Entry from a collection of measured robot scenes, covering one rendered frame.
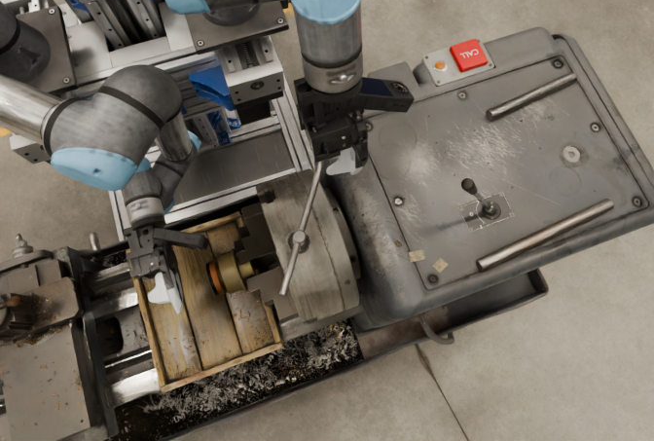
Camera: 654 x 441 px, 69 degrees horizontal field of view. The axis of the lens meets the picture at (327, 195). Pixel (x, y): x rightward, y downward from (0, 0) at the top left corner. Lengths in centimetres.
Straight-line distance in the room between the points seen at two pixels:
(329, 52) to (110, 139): 41
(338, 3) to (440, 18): 223
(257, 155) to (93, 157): 131
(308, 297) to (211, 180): 121
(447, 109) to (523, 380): 151
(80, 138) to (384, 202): 52
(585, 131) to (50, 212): 215
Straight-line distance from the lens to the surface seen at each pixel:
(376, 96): 66
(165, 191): 122
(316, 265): 90
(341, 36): 55
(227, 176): 205
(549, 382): 232
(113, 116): 83
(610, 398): 244
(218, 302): 125
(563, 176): 102
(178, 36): 132
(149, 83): 86
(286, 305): 100
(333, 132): 65
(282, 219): 90
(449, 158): 95
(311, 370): 154
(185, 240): 106
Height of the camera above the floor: 211
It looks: 73 degrees down
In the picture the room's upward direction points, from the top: 4 degrees clockwise
